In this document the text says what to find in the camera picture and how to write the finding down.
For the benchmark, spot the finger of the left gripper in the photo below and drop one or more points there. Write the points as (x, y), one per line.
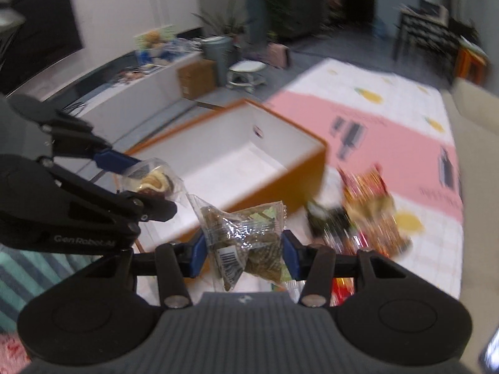
(71, 136)
(142, 207)

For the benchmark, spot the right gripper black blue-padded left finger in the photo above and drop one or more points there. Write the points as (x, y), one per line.
(172, 263)

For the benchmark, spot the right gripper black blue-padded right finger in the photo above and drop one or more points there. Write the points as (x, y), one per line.
(328, 277)

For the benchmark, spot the clear pastry snack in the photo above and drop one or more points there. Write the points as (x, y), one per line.
(155, 178)

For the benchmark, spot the clear green snack packet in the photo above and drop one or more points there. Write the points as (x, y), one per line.
(247, 241)

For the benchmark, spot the red Mimi chips bag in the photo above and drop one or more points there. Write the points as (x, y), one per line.
(371, 212)

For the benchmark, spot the dark green seaweed packet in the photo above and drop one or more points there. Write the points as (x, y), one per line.
(323, 221)

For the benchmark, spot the white tv cabinet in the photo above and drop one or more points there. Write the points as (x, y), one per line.
(120, 108)

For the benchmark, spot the black television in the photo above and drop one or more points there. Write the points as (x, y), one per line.
(48, 35)

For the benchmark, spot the orange white storage box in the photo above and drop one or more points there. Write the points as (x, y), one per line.
(241, 156)

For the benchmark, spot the teddy bear picture board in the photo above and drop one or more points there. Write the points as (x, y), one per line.
(154, 38)

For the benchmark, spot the brown cardboard box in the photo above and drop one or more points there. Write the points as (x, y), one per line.
(197, 79)

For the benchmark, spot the pink white picnic mat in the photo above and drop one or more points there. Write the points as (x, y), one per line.
(370, 118)

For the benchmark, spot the white round rolling stool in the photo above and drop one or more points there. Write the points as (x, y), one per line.
(246, 74)

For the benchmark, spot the grey trash bin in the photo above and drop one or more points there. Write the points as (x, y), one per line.
(222, 51)

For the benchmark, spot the potted long-leaf plant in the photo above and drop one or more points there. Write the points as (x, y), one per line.
(233, 23)

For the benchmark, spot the smartphone with lit screen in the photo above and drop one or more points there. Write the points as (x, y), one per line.
(489, 356)

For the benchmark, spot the pink small heater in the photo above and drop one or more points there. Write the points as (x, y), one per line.
(278, 55)

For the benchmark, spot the beige sofa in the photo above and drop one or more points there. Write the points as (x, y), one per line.
(473, 115)

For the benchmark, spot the dark grey cabinet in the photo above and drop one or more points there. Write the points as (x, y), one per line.
(292, 19)

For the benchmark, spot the orange stool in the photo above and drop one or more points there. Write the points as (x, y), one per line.
(471, 66)

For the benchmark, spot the dark dining table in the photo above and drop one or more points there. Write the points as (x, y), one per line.
(440, 38)

